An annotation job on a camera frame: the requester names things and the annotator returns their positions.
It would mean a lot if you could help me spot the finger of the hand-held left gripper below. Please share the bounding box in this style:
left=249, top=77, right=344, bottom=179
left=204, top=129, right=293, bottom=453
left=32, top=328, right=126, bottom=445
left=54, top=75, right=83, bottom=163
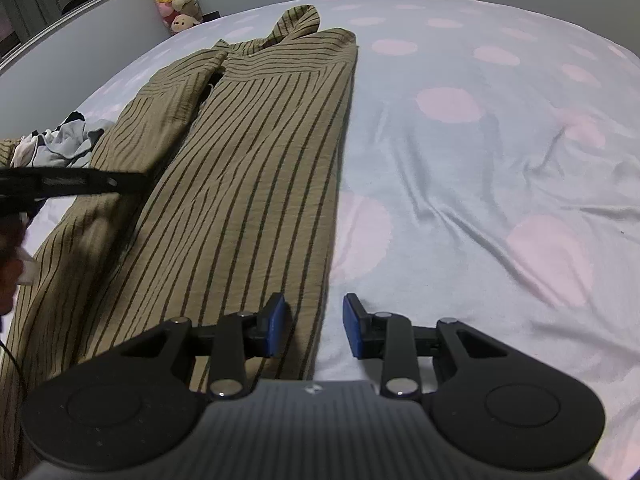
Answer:
left=117, top=170, right=149, bottom=196

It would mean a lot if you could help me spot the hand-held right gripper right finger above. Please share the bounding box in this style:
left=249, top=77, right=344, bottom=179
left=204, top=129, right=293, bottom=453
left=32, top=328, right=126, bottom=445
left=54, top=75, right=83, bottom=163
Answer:
left=343, top=293, right=508, bottom=401

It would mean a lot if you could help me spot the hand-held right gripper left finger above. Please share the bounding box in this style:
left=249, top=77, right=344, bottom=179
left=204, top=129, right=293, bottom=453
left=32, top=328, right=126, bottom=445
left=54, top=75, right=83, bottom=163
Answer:
left=117, top=292, right=287, bottom=401

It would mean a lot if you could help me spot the olive striped collared shirt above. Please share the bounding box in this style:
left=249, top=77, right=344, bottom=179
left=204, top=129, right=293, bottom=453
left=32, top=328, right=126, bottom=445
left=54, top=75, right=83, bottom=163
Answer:
left=0, top=4, right=360, bottom=480

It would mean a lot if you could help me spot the person's left hand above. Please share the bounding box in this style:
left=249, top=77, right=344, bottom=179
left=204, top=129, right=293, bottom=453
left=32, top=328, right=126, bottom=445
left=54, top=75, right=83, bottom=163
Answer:
left=0, top=220, right=26, bottom=317

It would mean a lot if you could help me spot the olive striped garment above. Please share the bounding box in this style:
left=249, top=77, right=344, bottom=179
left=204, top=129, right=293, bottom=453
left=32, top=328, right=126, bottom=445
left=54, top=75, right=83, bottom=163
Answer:
left=0, top=139, right=23, bottom=168

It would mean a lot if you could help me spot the white windowsill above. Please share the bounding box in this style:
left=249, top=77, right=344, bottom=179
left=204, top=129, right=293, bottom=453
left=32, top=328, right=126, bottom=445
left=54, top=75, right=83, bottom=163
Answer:
left=0, top=0, right=121, bottom=73

